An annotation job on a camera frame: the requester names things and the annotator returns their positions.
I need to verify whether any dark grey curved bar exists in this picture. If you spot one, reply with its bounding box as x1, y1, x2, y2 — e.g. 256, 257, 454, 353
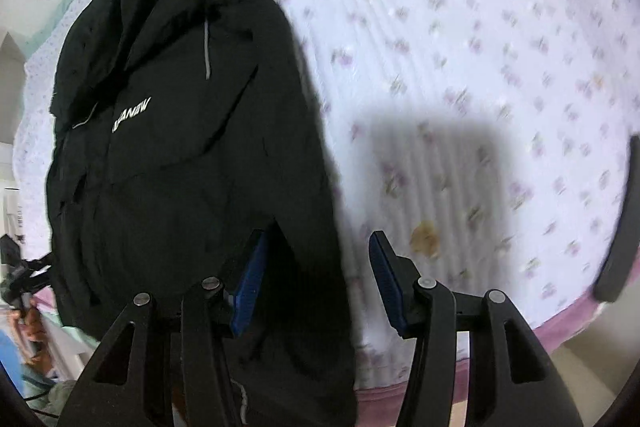
594, 147, 640, 304

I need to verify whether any orange cloth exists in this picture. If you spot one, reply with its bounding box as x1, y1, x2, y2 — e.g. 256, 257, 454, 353
22, 299, 53, 363

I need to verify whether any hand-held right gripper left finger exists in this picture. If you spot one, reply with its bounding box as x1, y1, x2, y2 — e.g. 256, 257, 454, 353
57, 229, 271, 427

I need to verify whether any blue cloth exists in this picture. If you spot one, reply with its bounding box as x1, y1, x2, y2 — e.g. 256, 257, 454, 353
0, 334, 23, 400

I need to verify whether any pink mattress cover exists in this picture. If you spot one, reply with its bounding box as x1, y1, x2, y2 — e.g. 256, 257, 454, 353
30, 287, 608, 427

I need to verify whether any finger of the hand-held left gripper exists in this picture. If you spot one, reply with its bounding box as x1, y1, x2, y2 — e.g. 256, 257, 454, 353
0, 234, 55, 323

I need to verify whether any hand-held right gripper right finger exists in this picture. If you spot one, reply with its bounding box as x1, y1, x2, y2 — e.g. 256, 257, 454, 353
368, 231, 585, 427

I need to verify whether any black hooded jacket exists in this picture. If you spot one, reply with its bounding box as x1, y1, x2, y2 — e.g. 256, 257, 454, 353
45, 0, 358, 427

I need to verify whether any bed with floral sheet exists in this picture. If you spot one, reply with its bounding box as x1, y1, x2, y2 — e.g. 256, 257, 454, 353
10, 0, 640, 403

